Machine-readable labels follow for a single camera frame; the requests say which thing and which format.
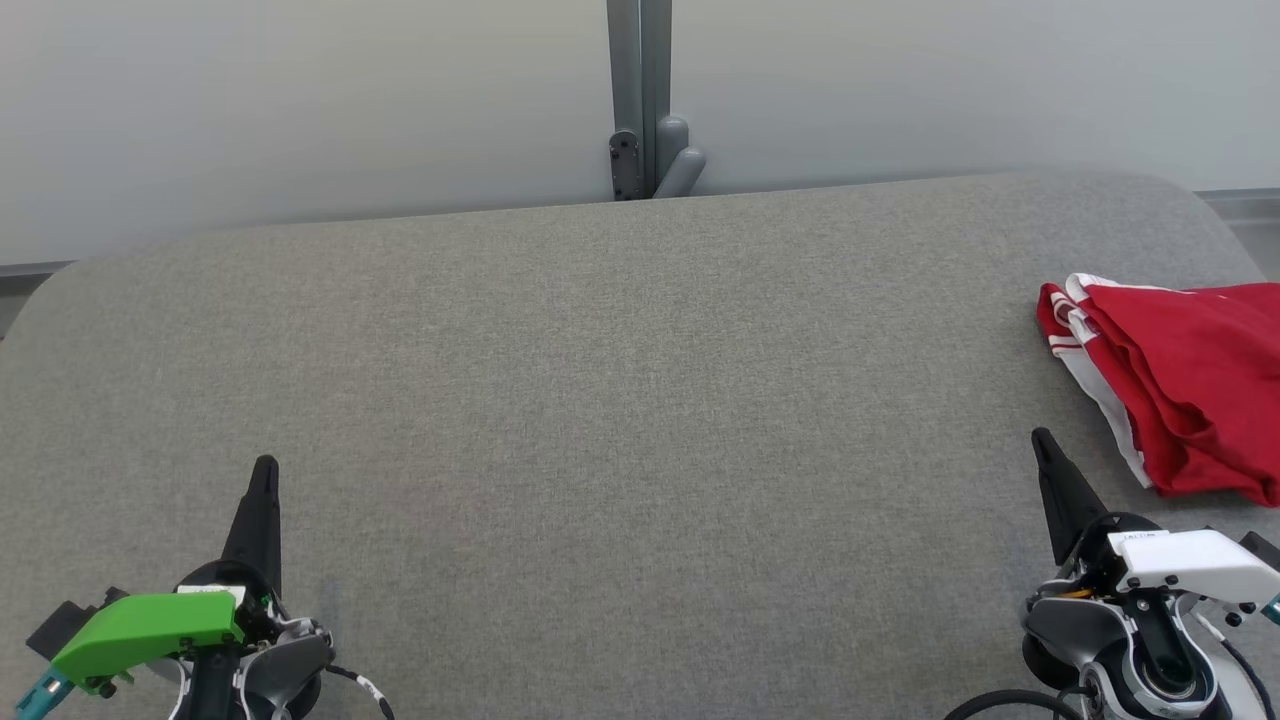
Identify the black hinge bracket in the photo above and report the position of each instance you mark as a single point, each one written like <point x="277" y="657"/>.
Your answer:
<point x="625" y="165"/>

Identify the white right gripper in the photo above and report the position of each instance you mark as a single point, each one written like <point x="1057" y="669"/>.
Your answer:
<point x="1200" y="565"/>

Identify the red shorts with white stripes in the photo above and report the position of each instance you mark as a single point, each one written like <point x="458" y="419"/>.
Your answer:
<point x="1200" y="380"/>

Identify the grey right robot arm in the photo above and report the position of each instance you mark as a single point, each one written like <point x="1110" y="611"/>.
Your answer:
<point x="1150" y="670"/>

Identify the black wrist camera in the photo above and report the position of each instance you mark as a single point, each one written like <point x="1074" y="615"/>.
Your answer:
<point x="60" y="625"/>
<point x="1265" y="552"/>

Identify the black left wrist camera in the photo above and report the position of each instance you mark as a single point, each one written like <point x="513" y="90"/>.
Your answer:
<point x="60" y="625"/>

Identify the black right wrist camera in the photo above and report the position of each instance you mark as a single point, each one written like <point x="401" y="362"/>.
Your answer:
<point x="1265" y="552"/>

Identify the grey metal post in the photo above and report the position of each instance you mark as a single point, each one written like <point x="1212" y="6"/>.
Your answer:
<point x="640" y="60"/>

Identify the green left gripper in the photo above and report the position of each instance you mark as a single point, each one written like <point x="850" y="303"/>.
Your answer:
<point x="150" y="625"/>

